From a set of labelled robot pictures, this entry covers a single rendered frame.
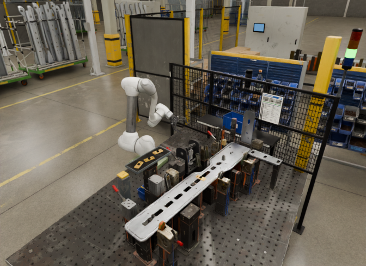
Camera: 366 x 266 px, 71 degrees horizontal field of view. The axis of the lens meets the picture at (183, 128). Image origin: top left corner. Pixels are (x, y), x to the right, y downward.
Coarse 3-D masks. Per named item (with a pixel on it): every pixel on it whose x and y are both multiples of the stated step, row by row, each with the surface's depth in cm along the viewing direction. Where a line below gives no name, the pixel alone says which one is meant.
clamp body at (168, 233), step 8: (160, 232) 151; (168, 232) 151; (176, 232) 151; (160, 240) 153; (168, 240) 147; (160, 248) 158; (168, 248) 150; (160, 256) 162; (168, 256) 158; (160, 264) 165; (168, 264) 158; (176, 264) 164
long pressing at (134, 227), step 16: (224, 160) 227; (240, 160) 228; (192, 176) 207; (208, 176) 207; (176, 192) 190; (192, 192) 190; (160, 208) 176; (176, 208) 176; (128, 224) 163; (144, 240) 153
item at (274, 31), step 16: (304, 0) 718; (256, 16) 777; (272, 16) 754; (288, 16) 733; (304, 16) 725; (256, 32) 795; (272, 32) 771; (288, 32) 749; (256, 48) 813; (272, 48) 788; (288, 48) 765
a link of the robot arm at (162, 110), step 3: (156, 105) 295; (159, 105) 293; (162, 105) 294; (156, 108) 295; (159, 108) 292; (162, 108) 292; (165, 108) 292; (156, 111) 294; (159, 111) 292; (162, 111) 291; (165, 111) 292; (159, 114) 291; (162, 114) 292; (165, 114) 293; (162, 117) 295
